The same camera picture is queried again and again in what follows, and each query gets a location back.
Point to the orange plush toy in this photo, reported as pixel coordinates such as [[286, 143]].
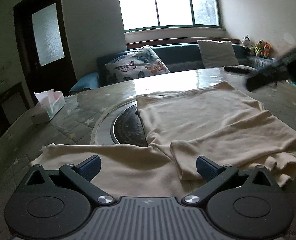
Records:
[[266, 53]]

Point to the plain grey cushion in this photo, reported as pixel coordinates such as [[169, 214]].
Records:
[[217, 53]]

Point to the blue sofa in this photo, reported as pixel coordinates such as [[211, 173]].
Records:
[[177, 58]]

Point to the black remote control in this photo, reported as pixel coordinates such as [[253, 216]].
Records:
[[239, 69]]

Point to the tissue box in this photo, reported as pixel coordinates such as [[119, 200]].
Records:
[[49, 104]]

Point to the round black stove inset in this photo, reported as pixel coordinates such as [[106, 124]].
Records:
[[128, 129]]

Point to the green framed window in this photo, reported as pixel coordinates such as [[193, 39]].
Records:
[[152, 14]]

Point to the dark wooden door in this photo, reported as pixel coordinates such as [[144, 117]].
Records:
[[43, 46]]

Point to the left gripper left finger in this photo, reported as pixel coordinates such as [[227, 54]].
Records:
[[69, 184]]

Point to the cream knit sweater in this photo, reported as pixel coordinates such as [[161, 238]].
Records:
[[218, 122]]

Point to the dark wooden cabinet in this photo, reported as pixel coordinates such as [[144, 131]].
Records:
[[13, 103]]

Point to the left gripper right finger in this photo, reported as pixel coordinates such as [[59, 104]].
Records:
[[227, 185]]

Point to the black white plush toy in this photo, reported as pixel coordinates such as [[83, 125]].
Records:
[[247, 45]]

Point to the butterfly print pillow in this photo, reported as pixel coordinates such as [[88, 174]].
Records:
[[142, 62]]

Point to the yellow green plush toy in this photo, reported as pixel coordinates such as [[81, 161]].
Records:
[[259, 48]]

